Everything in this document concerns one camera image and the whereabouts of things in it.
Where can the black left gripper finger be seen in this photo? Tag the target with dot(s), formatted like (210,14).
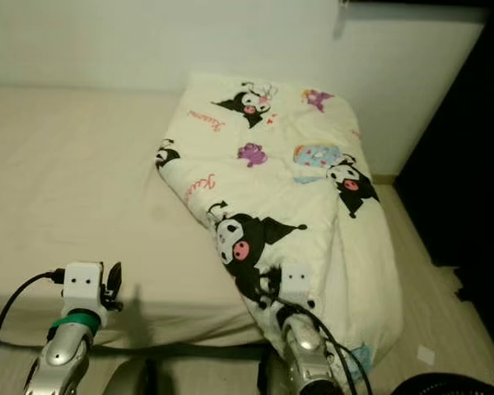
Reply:
(114,281)

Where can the cream cartoon print comforter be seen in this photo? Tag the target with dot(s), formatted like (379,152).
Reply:
(296,181)

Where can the dark robot left leg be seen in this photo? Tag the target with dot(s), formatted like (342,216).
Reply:
(144,378)

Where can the cream sheeted bed mattress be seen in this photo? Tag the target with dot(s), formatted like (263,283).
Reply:
(82,206)

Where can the white paper scrap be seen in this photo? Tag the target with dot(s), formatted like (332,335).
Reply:
(426,355)

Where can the black standing fan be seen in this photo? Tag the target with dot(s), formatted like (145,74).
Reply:
(453,385)

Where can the dark wooden cabinet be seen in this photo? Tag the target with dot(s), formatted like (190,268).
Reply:
(461,140)

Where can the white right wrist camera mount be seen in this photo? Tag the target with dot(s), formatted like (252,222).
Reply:
(295,282)

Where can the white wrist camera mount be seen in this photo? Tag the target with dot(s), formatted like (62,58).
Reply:
(84,285)
(295,282)

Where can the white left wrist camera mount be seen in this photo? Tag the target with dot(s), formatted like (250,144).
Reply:
(84,285)

